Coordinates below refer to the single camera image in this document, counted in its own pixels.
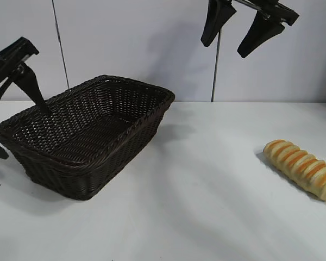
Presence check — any long sliced bread loaf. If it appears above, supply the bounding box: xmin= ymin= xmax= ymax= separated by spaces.
xmin=262 ymin=139 xmax=326 ymax=202

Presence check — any thin metal rod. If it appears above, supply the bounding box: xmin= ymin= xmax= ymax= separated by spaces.
xmin=211 ymin=29 xmax=221 ymax=103
xmin=51 ymin=0 xmax=71 ymax=88

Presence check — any dark brown wicker basket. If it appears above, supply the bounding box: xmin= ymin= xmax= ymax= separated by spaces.
xmin=0 ymin=73 xmax=176 ymax=202

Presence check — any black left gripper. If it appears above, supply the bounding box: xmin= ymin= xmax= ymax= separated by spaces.
xmin=0 ymin=37 xmax=50 ymax=115

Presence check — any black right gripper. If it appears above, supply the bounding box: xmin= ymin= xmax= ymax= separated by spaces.
xmin=200 ymin=0 xmax=300 ymax=59

